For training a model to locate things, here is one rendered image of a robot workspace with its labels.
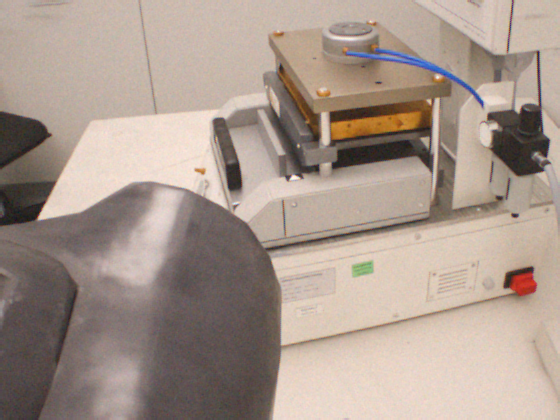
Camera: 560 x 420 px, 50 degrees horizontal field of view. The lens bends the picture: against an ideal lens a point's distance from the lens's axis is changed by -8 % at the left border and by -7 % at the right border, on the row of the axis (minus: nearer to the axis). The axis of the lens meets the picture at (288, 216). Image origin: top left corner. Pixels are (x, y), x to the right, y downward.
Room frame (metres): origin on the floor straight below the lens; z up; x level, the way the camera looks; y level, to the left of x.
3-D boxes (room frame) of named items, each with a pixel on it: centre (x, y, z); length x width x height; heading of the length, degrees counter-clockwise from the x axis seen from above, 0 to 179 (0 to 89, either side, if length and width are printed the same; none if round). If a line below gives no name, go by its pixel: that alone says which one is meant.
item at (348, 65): (0.83, -0.13, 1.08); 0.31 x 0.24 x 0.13; 11
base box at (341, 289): (0.82, -0.10, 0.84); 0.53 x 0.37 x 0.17; 101
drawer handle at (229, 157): (0.80, 0.08, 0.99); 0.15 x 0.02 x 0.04; 11
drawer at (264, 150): (0.83, -0.05, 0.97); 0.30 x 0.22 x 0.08; 101
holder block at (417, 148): (0.84, -0.10, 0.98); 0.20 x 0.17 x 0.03; 11
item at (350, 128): (0.83, -0.10, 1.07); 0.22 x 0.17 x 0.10; 11
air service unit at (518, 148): (0.65, -0.27, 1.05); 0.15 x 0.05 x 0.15; 11
